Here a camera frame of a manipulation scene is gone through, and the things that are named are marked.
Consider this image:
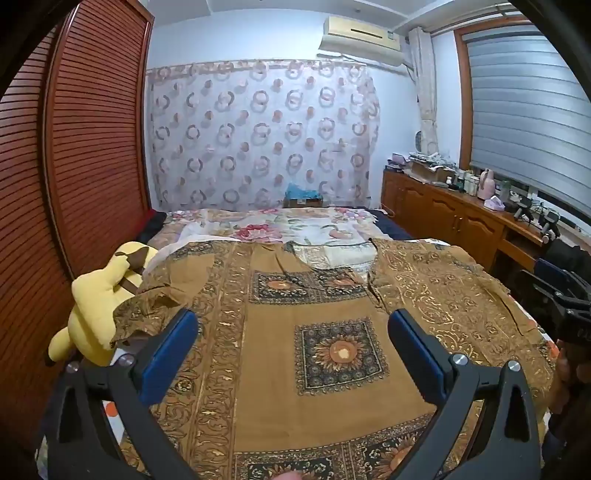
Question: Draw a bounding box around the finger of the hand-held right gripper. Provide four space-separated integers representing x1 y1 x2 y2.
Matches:
521 257 573 301

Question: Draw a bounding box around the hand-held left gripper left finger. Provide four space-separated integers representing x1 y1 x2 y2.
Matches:
39 308 199 480

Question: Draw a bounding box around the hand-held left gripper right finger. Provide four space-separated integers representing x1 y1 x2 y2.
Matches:
387 308 543 480

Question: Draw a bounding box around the brown patterned shirt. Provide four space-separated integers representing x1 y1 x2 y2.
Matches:
111 237 555 480

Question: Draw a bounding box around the person's right hand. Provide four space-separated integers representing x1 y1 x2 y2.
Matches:
551 340 591 416

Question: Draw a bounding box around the white orange-print bed sheet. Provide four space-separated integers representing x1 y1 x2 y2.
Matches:
34 237 557 480

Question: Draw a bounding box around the yellow plush toy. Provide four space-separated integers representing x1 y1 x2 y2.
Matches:
46 241 160 367

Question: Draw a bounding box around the wooden sideboard cabinet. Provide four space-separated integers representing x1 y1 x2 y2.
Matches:
381 167 555 278

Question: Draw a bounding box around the dark blue blanket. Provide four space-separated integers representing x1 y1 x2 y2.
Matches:
367 209 413 241

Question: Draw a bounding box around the open cardboard box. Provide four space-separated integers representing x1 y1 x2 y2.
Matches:
409 159 455 184

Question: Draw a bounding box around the pink floral quilt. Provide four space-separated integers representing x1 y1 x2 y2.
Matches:
148 207 414 259

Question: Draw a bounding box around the grey window blind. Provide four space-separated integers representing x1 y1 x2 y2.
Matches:
464 21 591 204

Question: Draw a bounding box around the blue cloth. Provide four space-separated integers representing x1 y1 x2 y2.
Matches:
285 183 321 200

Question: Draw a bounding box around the beige tied curtain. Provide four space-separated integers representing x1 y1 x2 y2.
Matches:
409 27 439 155

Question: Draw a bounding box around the wooden headboard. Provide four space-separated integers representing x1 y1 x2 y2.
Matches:
0 0 155 462

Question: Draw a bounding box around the sheer circle-patterned curtain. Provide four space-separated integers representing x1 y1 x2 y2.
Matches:
145 59 382 210

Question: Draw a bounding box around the white air conditioner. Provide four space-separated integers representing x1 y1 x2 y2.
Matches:
318 15 404 68

